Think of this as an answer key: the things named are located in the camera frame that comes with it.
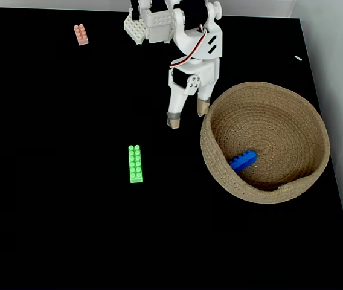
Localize green lego block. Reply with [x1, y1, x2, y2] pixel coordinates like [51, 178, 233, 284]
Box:
[127, 144, 144, 184]

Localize blue lego block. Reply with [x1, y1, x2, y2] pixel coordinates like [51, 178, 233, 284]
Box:
[228, 149, 258, 173]

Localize pink lego block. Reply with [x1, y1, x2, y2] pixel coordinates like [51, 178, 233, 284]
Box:
[73, 24, 89, 47]

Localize red white black servo cable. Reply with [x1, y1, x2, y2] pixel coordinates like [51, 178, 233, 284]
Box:
[169, 24, 209, 69]

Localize woven rope basket tray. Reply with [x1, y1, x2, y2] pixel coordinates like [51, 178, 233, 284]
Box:
[200, 81, 331, 205]

